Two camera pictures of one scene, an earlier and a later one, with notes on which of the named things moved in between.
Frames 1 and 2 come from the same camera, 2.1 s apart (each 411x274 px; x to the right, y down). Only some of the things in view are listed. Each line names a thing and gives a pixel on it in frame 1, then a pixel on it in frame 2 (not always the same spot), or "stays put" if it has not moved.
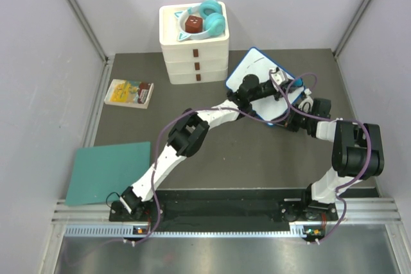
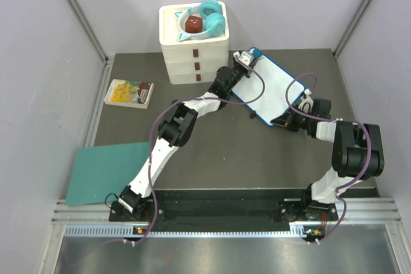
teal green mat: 98,171 stays put
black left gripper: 287,86 -> 248,71
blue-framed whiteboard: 269,109 stays put
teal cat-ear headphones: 211,11 stays put
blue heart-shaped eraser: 298,82 -> 257,53
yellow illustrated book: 129,93 stays put
